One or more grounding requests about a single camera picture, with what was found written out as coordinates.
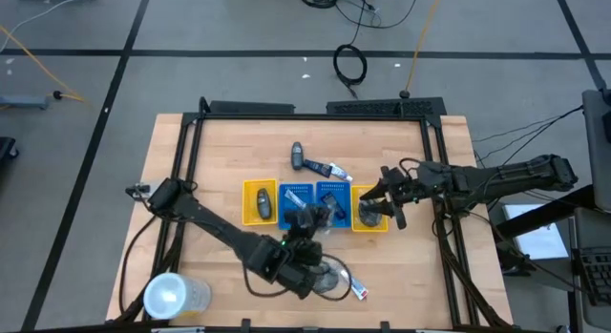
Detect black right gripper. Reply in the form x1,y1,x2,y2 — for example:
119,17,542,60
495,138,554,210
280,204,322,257
358,160,457,231

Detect bagged black mesh sponge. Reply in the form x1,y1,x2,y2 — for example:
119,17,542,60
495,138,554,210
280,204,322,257
357,198,386,229

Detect navy blue squeeze tube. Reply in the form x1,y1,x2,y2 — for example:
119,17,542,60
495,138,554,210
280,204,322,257
302,157,334,178
320,192,348,220

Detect bagged black cables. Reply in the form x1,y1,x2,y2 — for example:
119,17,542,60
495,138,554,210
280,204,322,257
307,256,345,296

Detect blue plastic basket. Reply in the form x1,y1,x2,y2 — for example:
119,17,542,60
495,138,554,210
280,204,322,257
278,182,316,231
314,180,353,229

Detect yellow plastic basket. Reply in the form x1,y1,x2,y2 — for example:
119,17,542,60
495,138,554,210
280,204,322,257
350,184,390,234
242,178,280,227

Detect black vented box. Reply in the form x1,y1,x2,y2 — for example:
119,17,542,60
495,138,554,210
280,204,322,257
326,97,448,117

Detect black flat box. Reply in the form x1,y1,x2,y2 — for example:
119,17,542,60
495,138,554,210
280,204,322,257
208,99,296,115

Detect white panel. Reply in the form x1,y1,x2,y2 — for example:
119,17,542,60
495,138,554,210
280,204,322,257
502,202,570,261

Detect black stand beam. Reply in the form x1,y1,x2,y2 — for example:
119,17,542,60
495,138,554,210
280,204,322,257
494,182,598,241

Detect grey desk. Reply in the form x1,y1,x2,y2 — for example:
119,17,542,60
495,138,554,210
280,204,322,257
570,206,611,332

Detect grey cart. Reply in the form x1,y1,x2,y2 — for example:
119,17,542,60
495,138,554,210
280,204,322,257
580,88,611,215

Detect black keyboard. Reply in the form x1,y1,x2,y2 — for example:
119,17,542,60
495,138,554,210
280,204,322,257
577,246,611,308

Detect grey stand base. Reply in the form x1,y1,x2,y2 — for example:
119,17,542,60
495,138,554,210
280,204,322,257
0,94,50,111

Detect black caster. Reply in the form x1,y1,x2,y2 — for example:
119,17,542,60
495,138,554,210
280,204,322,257
0,135,20,161

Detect black table frame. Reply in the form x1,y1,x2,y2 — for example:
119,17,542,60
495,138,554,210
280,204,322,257
114,96,515,333

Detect coiled black floor cable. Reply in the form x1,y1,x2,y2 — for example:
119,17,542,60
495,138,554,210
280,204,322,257
332,43,369,99

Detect yellow hanging cable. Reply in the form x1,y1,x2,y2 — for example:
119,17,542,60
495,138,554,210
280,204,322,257
403,0,444,99

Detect yellow floor cable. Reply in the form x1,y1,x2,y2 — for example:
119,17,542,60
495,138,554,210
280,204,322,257
0,25,90,105

